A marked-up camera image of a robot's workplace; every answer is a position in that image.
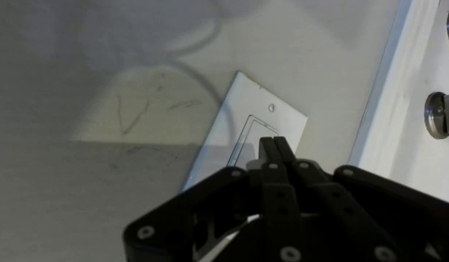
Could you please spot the white panelled door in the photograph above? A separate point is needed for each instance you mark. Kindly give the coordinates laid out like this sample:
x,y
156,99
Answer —
x,y
418,97

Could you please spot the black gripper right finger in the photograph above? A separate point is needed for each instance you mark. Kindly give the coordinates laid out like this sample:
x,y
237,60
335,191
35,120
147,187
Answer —
x,y
370,213

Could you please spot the white rocker light switch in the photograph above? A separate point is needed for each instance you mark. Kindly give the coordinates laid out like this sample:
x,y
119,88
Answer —
x,y
253,126

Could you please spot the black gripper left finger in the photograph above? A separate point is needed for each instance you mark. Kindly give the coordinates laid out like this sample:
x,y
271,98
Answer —
x,y
233,213

